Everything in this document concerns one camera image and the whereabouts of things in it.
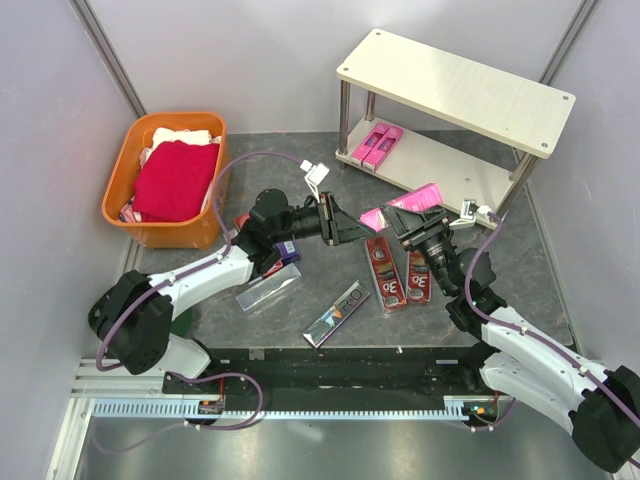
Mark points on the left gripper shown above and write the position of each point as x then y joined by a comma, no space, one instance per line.
330,212

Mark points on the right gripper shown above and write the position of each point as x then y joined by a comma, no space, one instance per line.
406,224

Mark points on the pink toothpaste box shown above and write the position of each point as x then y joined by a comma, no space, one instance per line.
418,200
369,142
375,219
383,148

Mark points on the holographic purple toothpaste box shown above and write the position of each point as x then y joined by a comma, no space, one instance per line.
331,320

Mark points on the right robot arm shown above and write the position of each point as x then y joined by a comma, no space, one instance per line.
596,405

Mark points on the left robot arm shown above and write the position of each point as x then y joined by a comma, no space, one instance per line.
134,318

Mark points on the white two-tier shelf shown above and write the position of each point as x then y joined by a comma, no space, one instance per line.
514,111

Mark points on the red 3D toothpaste box right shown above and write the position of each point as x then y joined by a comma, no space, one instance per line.
418,279

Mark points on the red 3d toothpaste box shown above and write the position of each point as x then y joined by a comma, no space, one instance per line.
418,279
384,272
240,221

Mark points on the red 3D toothpaste box middle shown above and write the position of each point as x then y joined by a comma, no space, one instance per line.
384,272

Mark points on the silver toothpaste box long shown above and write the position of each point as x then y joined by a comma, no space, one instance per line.
268,288

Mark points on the red 3D toothpaste box left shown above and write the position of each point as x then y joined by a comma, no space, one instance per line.
240,221

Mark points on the orange plastic basket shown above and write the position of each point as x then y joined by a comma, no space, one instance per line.
201,231

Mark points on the red folded cloth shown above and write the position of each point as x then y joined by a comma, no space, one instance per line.
172,185

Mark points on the white cloth in basket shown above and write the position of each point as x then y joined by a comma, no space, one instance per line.
190,137

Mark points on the small pink packet in basket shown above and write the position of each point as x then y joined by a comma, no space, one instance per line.
128,214

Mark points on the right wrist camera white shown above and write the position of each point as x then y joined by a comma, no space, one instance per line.
471,213

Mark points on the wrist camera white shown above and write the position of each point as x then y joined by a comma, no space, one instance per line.
471,213
314,175

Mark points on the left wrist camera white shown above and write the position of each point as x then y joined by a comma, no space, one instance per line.
314,175

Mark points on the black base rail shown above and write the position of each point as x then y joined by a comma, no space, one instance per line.
355,376

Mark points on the white cable duct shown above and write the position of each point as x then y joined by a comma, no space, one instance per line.
448,409

